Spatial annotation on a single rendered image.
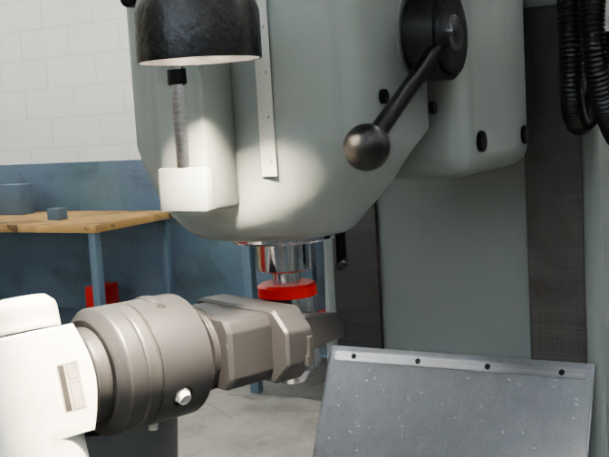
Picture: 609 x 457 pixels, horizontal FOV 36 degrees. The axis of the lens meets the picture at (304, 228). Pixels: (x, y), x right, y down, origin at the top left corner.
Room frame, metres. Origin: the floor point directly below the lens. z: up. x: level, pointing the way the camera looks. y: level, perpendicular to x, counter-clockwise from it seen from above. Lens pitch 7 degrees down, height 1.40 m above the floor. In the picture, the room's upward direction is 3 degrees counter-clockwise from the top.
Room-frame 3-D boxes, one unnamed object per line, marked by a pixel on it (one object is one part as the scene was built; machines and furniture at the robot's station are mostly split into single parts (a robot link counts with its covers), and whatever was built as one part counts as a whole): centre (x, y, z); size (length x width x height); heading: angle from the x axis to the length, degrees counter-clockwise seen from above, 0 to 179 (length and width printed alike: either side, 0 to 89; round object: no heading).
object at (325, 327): (0.73, 0.00, 1.23); 0.06 x 0.02 x 0.03; 132
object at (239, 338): (0.69, 0.08, 1.23); 0.13 x 0.12 x 0.10; 42
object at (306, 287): (0.75, 0.02, 1.26); 0.05 x 0.05 x 0.01
